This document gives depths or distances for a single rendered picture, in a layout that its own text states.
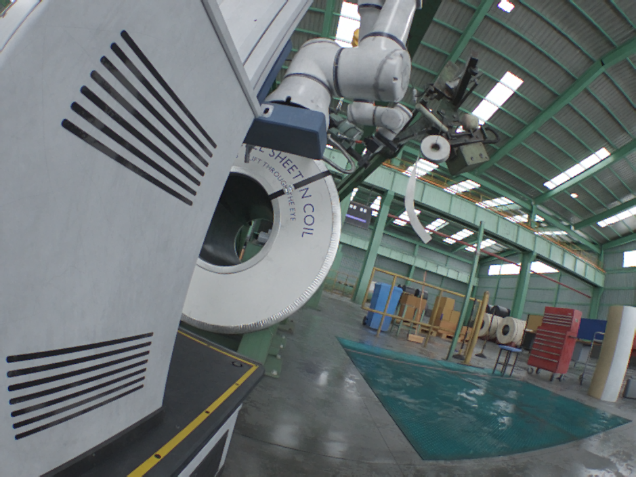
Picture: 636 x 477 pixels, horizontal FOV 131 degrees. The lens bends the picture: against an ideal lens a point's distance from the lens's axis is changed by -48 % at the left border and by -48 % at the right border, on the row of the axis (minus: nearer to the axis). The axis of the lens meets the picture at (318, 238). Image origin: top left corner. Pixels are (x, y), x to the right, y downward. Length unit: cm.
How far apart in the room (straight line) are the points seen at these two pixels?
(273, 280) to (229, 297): 24
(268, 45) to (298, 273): 104
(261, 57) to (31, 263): 60
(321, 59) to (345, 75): 8
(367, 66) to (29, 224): 71
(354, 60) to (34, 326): 77
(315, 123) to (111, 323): 56
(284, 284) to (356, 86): 99
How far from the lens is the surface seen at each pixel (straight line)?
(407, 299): 1011
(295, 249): 139
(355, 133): 143
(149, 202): 28
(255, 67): 67
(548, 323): 555
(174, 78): 28
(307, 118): 67
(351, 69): 75
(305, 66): 79
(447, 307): 1077
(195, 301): 149
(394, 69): 73
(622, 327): 466
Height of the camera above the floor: 62
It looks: 8 degrees up
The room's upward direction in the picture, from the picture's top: 18 degrees clockwise
